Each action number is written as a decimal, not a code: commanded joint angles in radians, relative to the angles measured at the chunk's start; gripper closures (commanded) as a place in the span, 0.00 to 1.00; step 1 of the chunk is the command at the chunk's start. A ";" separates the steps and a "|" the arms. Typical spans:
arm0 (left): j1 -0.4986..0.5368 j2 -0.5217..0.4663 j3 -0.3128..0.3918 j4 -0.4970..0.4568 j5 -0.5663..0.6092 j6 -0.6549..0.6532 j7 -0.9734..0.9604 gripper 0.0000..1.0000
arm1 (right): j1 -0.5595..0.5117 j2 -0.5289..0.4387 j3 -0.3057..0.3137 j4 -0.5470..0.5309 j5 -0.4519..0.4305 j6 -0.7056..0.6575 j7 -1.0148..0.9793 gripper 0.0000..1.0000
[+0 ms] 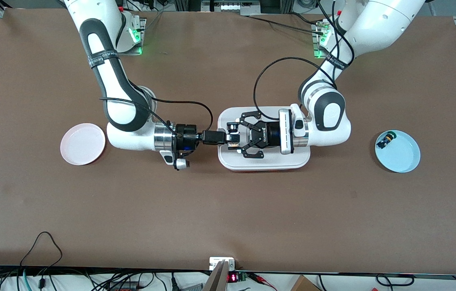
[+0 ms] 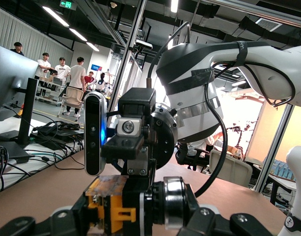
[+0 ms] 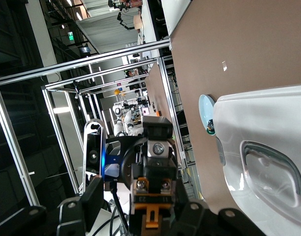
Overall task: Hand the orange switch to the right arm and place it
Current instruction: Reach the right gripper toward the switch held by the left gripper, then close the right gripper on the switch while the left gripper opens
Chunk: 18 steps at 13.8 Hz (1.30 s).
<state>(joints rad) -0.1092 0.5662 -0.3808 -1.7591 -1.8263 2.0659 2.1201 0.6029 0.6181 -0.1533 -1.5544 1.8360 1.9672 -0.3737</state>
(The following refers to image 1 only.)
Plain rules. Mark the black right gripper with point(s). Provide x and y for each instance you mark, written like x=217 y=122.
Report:
x=189 y=136

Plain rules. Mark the aluminium profile bar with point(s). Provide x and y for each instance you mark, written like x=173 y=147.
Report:
x=216 y=279

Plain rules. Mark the black green battery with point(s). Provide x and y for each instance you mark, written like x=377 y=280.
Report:
x=385 y=140

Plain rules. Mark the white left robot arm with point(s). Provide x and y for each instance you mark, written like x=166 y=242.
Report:
x=333 y=117

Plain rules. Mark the black orange battery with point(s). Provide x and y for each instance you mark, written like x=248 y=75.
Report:
x=234 y=140

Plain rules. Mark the light blue round plate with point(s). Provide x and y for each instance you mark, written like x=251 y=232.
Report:
x=401 y=155

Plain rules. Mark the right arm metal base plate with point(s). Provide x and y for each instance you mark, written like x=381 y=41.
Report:
x=142 y=28

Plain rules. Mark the white lidded lunch box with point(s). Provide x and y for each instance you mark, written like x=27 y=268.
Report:
x=272 y=162

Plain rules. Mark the circuit board red display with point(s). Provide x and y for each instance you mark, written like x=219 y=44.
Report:
x=234 y=277

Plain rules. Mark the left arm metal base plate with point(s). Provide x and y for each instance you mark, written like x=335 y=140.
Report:
x=316 y=44

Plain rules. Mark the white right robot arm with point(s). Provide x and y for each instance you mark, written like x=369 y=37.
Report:
x=114 y=89

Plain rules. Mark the red clip lead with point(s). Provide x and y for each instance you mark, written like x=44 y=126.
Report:
x=262 y=279

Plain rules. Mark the small white device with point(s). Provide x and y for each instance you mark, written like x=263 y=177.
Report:
x=217 y=262

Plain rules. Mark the pink round plate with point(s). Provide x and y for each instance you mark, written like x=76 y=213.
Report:
x=83 y=144

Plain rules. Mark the brown cardboard box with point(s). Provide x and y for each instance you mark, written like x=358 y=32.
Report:
x=303 y=285

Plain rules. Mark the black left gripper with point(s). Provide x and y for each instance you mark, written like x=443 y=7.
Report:
x=269 y=138

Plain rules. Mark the grey metal box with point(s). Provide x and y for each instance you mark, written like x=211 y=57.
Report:
x=230 y=6

